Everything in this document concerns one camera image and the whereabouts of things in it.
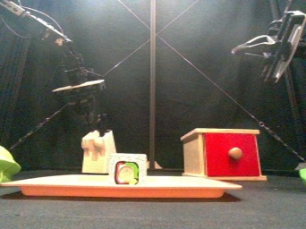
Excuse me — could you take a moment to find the wooden toy knife block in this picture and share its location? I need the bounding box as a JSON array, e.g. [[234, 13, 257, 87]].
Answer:
[[80, 129, 119, 175]]

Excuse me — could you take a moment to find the vertical metal frame pole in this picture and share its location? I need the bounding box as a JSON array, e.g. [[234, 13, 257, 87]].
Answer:
[[147, 0, 163, 171]]

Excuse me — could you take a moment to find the red drawer with wooden knob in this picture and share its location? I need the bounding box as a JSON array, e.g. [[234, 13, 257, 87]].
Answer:
[[203, 132, 263, 178]]

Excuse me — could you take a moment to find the black-handled toy knife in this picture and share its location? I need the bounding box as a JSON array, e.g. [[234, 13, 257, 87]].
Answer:
[[96, 113, 114, 138]]

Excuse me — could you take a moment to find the wooden drawer box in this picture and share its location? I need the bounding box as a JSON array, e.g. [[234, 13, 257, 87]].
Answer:
[[179, 127, 267, 182]]

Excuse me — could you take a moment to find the toy sushi roll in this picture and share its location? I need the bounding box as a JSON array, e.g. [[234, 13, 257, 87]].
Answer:
[[108, 152, 148, 186]]

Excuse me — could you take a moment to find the diagonal wire with turnbuckle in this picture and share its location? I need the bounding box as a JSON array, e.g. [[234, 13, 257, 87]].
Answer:
[[8, 0, 200, 151], [116, 0, 306, 164]]

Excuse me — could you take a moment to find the orange rectangular tray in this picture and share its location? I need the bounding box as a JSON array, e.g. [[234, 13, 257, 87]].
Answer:
[[0, 174, 243, 199]]

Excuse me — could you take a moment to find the light green crumpled object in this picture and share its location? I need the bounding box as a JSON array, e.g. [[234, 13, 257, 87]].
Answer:
[[0, 145, 23, 184]]

